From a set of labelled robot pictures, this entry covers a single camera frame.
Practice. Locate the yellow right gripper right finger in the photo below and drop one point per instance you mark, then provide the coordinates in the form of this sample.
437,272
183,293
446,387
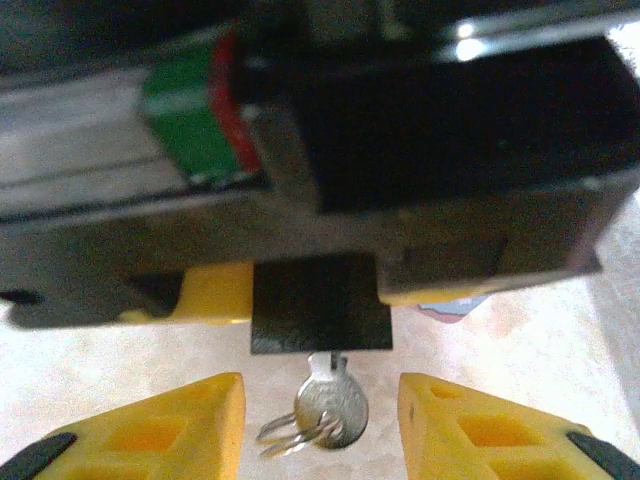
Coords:
490,435

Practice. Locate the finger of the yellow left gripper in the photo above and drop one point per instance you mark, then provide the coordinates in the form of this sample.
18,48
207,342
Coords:
430,297
220,295

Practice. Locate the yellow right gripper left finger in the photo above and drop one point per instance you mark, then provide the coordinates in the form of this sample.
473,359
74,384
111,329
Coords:
150,435

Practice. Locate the blue cartoon tin box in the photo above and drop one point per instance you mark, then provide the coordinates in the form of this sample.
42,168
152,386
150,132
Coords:
450,307

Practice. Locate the black padlock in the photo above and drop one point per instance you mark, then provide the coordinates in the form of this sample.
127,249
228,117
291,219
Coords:
320,305

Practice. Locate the silver key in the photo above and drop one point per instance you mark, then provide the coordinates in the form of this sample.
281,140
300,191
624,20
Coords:
332,405

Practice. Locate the small green red box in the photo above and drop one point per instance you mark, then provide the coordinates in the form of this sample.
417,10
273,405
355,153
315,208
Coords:
190,115

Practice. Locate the aluminium side rail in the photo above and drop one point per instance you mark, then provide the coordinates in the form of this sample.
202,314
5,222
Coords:
75,150

